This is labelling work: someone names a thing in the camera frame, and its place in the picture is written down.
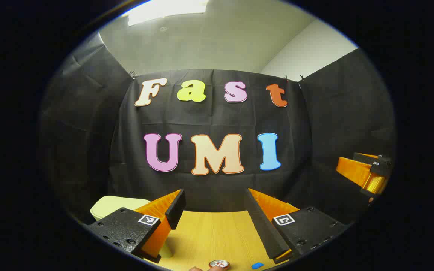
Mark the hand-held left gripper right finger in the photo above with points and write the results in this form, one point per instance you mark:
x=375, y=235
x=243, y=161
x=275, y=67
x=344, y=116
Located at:
x=264, y=226

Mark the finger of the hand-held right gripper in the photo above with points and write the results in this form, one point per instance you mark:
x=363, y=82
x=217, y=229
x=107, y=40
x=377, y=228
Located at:
x=354, y=173
x=381, y=160

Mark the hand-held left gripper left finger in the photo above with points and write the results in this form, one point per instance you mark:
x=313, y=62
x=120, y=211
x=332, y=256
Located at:
x=175, y=210

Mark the blue paper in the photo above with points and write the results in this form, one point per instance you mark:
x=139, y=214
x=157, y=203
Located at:
x=257, y=265

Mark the light green desktop garbage bin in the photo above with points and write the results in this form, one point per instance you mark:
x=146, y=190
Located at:
x=111, y=207

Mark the wooden desktop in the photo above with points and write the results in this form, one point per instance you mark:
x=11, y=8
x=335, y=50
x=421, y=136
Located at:
x=217, y=237

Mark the black backdrop cloth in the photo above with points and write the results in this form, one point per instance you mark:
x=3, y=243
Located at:
x=209, y=120

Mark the ceiling light panel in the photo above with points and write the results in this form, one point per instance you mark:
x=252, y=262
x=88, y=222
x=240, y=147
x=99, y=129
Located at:
x=164, y=11

